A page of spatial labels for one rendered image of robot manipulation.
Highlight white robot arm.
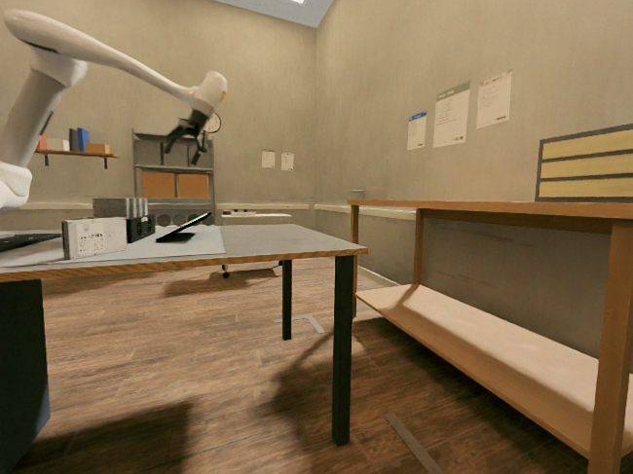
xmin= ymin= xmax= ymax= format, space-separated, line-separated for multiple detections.
xmin=0 ymin=8 xmax=225 ymax=214

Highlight grey flat mat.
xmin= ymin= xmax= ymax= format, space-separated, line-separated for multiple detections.
xmin=0 ymin=227 xmax=226 ymax=268

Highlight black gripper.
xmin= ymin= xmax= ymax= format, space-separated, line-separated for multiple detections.
xmin=162 ymin=109 xmax=206 ymax=164

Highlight white hard drive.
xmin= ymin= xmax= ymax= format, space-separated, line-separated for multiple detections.
xmin=61 ymin=217 xmax=127 ymax=260

